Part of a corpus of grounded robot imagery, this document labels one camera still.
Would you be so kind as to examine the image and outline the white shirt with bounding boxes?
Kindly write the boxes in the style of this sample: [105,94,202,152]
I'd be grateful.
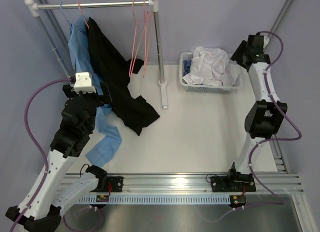
[183,46,239,87]

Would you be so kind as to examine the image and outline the blue checked shirt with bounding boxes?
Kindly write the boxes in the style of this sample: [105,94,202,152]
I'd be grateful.
[182,58,192,76]

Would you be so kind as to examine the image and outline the pink hanger of checked shirt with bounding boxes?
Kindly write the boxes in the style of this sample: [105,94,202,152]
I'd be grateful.
[128,0,148,78]

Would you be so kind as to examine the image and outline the pink hanger of white shirt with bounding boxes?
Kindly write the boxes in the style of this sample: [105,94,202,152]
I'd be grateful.
[142,5,152,77]

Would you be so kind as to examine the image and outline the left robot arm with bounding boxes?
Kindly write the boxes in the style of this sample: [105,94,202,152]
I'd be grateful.
[5,81,112,232]

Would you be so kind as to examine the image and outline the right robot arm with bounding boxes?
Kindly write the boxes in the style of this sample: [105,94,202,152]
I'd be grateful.
[224,32,288,192]

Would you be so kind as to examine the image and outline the black shirt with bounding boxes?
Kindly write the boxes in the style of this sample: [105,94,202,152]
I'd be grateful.
[86,18,160,135]

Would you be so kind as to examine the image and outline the light blue shirt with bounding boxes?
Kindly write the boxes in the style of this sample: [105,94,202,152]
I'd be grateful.
[68,16,122,167]

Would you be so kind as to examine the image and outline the pink hanger of black shirt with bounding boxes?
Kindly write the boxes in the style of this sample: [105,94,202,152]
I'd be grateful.
[77,1,90,30]

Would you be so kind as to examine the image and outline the blue hanger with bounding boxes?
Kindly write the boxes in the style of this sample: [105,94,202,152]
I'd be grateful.
[59,2,71,25]

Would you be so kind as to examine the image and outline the white plastic basket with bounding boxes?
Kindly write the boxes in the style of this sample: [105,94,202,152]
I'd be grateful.
[178,52,246,94]

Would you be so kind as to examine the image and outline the white clothes rack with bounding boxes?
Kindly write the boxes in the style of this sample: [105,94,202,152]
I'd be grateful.
[24,0,168,110]

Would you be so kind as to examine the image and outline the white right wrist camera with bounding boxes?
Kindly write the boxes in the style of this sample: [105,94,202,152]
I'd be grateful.
[263,35,270,48]

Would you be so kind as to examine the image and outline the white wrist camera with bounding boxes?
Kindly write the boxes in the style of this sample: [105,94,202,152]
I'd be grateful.
[263,35,270,48]
[73,72,96,94]

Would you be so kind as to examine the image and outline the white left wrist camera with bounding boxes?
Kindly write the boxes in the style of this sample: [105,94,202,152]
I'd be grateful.
[73,72,96,94]

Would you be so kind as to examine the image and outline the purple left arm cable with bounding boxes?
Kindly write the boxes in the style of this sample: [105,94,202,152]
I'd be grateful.
[8,77,76,232]

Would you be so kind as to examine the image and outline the aluminium frame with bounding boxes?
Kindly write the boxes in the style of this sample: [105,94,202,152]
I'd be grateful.
[34,0,308,173]

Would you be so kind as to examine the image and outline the white slotted cable duct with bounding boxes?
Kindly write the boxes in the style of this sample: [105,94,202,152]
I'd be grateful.
[75,194,231,205]

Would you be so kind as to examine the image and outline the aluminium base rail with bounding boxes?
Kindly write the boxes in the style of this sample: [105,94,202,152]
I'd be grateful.
[57,172,305,194]

